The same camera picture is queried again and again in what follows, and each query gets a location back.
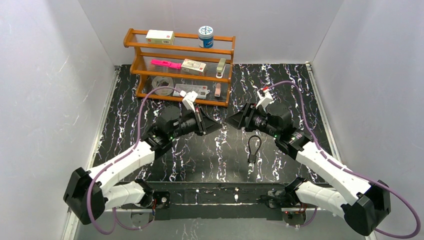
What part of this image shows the black cable loop lock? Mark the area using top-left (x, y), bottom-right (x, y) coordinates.
top-left (247, 135), bottom-right (263, 164)

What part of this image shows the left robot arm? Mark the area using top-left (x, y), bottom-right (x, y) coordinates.
top-left (63, 106), bottom-right (222, 225)

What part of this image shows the flat packaged card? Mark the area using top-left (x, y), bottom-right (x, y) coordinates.
top-left (174, 83), bottom-right (210, 99)

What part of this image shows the beige small stapler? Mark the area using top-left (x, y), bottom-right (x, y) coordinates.
top-left (215, 58), bottom-right (226, 79)

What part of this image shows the clear tape roll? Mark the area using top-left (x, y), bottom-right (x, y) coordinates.
top-left (152, 76), bottom-right (174, 96)

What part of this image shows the wooden three-tier shelf rack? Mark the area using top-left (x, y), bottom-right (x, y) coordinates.
top-left (123, 28), bottom-right (236, 107)

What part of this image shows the white box middle shelf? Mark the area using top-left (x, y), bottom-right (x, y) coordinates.
top-left (181, 59), bottom-right (207, 76)

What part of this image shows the white box shelf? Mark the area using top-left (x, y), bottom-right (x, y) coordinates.
top-left (145, 29), bottom-right (175, 45)
top-left (181, 59), bottom-right (207, 76)

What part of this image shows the pink flat tool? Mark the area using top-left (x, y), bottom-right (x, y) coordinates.
top-left (150, 59), bottom-right (182, 70)

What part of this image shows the blue round jar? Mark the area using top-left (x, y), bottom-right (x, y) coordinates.
top-left (197, 25), bottom-right (214, 49)

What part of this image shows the white box top shelf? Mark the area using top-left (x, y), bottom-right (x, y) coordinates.
top-left (145, 29), bottom-right (175, 45)

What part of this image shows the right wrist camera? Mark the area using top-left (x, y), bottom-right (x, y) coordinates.
top-left (256, 87), bottom-right (274, 109)

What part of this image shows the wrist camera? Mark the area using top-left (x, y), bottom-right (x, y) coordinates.
top-left (179, 90), bottom-right (198, 112)
top-left (256, 87), bottom-right (274, 109)

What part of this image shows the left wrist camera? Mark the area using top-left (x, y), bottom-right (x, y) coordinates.
top-left (179, 90), bottom-right (198, 112)

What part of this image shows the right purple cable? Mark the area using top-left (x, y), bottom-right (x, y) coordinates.
top-left (264, 80), bottom-right (422, 240)

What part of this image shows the purple cable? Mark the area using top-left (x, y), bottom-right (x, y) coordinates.
top-left (264, 80), bottom-right (422, 240)
top-left (86, 86), bottom-right (186, 235)

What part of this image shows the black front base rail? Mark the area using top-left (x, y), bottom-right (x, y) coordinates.
top-left (118, 181), bottom-right (323, 221)

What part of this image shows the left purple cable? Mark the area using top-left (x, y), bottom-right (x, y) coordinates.
top-left (86, 86), bottom-right (186, 235)

